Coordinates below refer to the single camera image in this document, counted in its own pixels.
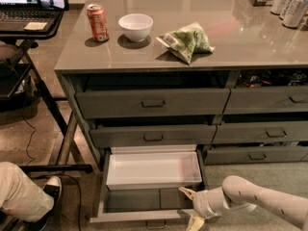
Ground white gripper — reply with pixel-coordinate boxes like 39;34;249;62
179;187;230;231

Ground grey drawer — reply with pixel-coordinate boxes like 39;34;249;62
90;124;216;148
224;86;308;115
204;146;308;165
90;147;208;224
75;89;229;118
213;121;308;143

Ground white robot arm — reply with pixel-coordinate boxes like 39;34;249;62
179;175;308;231

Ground grey drawer cabinet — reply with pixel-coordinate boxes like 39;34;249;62
55;0;308;158

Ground white plastic tray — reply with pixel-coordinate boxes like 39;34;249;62
106;144;202;191

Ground black white sneaker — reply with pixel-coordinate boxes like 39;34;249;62
27;176;62;231

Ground green chip bag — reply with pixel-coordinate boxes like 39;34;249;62
156;22;215;64

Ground person leg beige trousers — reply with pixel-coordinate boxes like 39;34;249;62
0;162;42;221

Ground white ceramic bowl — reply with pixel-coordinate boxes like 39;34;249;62
118;13;153;42

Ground orange soda can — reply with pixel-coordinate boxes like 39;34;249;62
87;4;109;42

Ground black laptop stand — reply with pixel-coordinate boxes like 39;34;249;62
0;12;94;175

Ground white can right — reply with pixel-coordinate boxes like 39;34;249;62
282;0;308;28

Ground yellow sticky note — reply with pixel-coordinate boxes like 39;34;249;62
24;22;46;31

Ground black smartphone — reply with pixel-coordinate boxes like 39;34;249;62
37;0;69;11

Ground open laptop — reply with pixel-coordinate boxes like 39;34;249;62
0;0;62;34

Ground black floor cable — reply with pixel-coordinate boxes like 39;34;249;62
18;61;83;231

